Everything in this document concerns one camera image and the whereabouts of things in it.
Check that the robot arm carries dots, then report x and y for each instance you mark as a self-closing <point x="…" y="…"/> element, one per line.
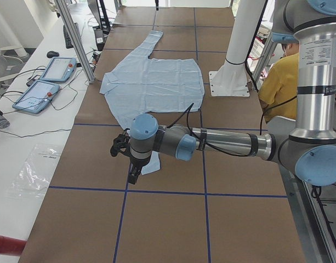
<point x="309" y="150"/>

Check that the light blue button-up shirt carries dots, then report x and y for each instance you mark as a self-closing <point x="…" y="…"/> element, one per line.
<point x="139" y="86"/>

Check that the upper blue teach pendant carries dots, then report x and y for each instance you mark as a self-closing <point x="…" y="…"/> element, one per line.
<point x="59" y="69"/>

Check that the white chair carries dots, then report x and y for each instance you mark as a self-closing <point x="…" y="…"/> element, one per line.
<point x="280" y="125"/>

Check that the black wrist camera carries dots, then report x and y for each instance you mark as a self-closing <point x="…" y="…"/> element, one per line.
<point x="121" y="144"/>

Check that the aluminium frame post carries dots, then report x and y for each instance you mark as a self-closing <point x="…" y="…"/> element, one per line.
<point x="75" y="38"/>

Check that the black computer mouse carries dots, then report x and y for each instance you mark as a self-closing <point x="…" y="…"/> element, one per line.
<point x="52" y="54"/>

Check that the clear plastic bag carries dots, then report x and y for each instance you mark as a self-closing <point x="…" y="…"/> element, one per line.
<point x="35" y="175"/>

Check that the black keyboard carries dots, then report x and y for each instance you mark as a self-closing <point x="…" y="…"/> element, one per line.
<point x="68" y="42"/>

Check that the person in yellow shirt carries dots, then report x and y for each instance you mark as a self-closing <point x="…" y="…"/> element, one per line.
<point x="281" y="85"/>

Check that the black power adapter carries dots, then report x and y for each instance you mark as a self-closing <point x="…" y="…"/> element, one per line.
<point x="99" y="39"/>

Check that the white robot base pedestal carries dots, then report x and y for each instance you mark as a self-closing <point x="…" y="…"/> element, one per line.
<point x="231" y="78"/>

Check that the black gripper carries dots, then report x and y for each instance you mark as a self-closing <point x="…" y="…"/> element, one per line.
<point x="138" y="163"/>

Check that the red cylinder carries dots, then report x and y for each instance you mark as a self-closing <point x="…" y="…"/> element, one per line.
<point x="11" y="246"/>

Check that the blue teach pendant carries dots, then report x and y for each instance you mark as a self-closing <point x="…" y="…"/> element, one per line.
<point x="59" y="69"/>
<point x="37" y="97"/>

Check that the lower blue teach pendant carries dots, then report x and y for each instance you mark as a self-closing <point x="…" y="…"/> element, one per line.
<point x="37" y="97"/>

